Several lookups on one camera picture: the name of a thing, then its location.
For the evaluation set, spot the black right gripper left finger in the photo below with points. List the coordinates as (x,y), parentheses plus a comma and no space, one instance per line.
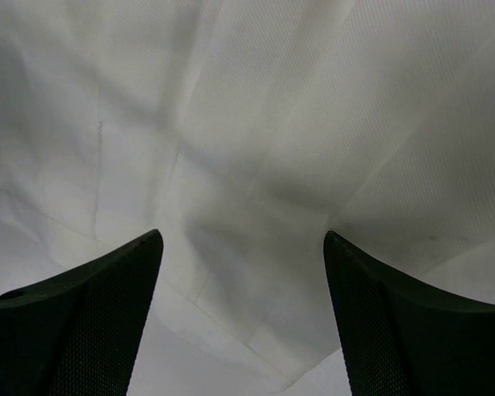
(78,333)

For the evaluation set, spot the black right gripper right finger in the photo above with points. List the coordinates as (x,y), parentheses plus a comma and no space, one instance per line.
(401,336)

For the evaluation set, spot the white pleated skirt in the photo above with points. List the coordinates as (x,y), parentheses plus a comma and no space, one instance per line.
(244,131)

